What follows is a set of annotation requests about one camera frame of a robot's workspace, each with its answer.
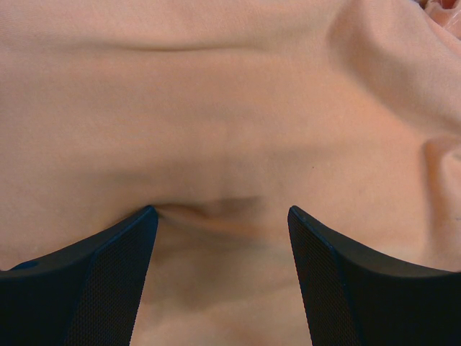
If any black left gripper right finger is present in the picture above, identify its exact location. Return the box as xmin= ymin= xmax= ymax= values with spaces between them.
xmin=287 ymin=206 xmax=460 ymax=345

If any orange t-shirt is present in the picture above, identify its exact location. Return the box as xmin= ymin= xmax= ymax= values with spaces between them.
xmin=1 ymin=1 xmax=460 ymax=345

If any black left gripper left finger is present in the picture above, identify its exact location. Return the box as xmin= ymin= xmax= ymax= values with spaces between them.
xmin=1 ymin=206 xmax=158 ymax=345

